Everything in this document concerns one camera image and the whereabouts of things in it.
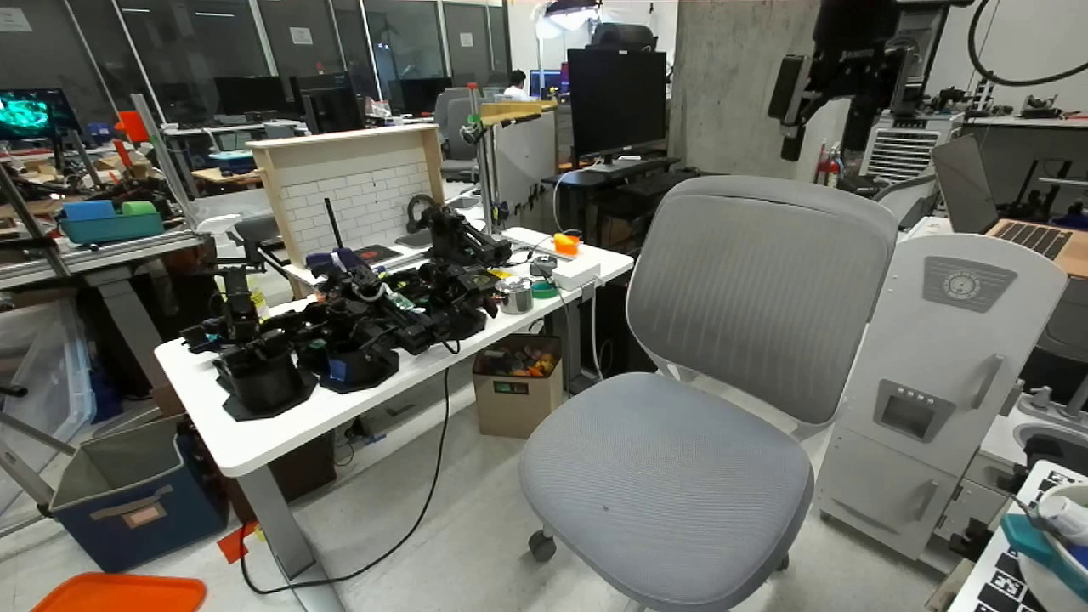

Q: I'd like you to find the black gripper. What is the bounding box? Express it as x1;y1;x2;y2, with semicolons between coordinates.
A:
807;0;912;115

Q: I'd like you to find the small white box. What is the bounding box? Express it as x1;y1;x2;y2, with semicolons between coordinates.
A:
549;251;606;295

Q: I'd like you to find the black camera rig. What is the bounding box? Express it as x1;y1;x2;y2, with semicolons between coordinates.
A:
209;321;323;426

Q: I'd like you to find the black monitor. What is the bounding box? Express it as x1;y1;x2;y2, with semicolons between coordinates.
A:
565;44;674;163

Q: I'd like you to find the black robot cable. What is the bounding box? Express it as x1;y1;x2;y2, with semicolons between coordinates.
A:
965;0;1088;92

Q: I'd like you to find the black radio with antenna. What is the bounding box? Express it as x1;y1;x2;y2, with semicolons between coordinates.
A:
319;194;387;299

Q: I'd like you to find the teal plastic box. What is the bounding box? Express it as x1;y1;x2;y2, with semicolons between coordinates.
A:
53;199;168;250

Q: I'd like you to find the white pegboard wooden frame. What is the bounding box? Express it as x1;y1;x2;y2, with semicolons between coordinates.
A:
244;118;448;271

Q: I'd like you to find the cardboard box with toys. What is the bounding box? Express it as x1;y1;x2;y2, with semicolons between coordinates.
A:
470;337;567;444

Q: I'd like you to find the white bowl teal rim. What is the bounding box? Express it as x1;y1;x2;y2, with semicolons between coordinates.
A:
1000;484;1088;612

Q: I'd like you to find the grey office chair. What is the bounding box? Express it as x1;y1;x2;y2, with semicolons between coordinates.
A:
516;171;904;612

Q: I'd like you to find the white grey toy kitchen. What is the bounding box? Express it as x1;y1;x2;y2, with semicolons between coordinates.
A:
813;228;1069;573

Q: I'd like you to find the black robot device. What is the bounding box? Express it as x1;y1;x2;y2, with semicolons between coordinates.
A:
394;194;516;347

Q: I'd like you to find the white desk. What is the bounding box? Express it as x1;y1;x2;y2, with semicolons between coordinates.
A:
150;223;640;583

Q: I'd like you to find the grey side table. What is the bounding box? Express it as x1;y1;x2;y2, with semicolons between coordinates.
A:
0;224;215;403

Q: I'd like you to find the orange plastic lid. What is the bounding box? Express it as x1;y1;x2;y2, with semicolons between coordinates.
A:
29;573;215;612

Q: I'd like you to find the monitor with green screen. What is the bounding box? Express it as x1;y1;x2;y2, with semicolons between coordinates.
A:
0;84;61;150

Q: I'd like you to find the white vented unit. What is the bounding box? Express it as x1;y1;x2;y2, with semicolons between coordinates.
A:
863;118;946;189

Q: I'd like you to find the wooden top table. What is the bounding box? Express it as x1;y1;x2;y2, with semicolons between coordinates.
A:
476;100;562;224

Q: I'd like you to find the black white checkerboard board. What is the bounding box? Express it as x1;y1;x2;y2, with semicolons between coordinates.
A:
957;456;1088;612

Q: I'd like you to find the black power cable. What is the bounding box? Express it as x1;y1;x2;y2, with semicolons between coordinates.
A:
233;361;456;599

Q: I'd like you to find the blue storage bin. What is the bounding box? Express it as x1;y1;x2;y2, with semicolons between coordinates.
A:
45;416;232;576

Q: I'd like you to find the black equipment pile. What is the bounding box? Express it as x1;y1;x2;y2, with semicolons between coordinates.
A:
297;275;405;397

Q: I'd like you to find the metal cup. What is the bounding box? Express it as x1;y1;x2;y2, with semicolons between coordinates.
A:
502;278;536;321

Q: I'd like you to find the black computer desk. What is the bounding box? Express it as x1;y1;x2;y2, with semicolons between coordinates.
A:
555;155;710;287

